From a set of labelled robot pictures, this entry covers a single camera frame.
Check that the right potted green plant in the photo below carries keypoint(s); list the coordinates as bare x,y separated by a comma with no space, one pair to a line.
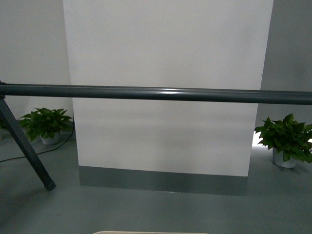
288,137

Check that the grey clothes rack bar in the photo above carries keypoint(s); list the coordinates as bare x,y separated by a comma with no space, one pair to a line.
158,93

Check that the left potted green plant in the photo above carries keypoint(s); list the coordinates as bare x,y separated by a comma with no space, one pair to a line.
46,124

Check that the cream plastic laundry hamper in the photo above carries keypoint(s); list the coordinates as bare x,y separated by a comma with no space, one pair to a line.
133,232

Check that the grey clothes rack left leg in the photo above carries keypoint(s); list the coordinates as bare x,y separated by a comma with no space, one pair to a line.
21,140

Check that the potted green plant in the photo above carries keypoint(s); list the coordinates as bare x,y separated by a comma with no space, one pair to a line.
46,124
288,137

